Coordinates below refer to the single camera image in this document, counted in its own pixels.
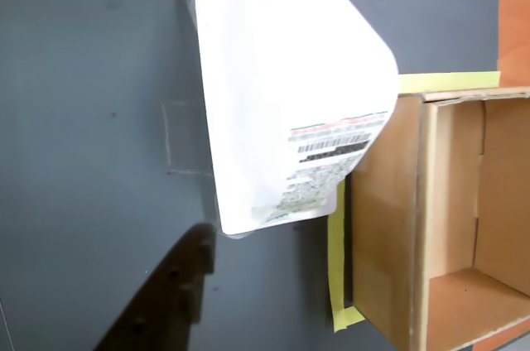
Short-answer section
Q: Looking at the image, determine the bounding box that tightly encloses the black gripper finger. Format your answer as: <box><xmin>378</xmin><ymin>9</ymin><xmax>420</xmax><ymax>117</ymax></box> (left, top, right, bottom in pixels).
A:
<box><xmin>93</xmin><ymin>222</ymin><xmax>217</xmax><ymax>351</ymax></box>

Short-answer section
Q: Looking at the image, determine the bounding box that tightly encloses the white sandwich package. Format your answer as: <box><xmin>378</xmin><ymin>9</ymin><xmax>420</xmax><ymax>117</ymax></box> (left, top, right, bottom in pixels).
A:
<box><xmin>188</xmin><ymin>0</ymin><xmax>401</xmax><ymax>240</ymax></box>

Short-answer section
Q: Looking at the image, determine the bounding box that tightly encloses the brown cardboard box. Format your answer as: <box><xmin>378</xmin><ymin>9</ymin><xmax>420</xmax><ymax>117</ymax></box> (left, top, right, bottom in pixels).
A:
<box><xmin>349</xmin><ymin>85</ymin><xmax>530</xmax><ymax>351</ymax></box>

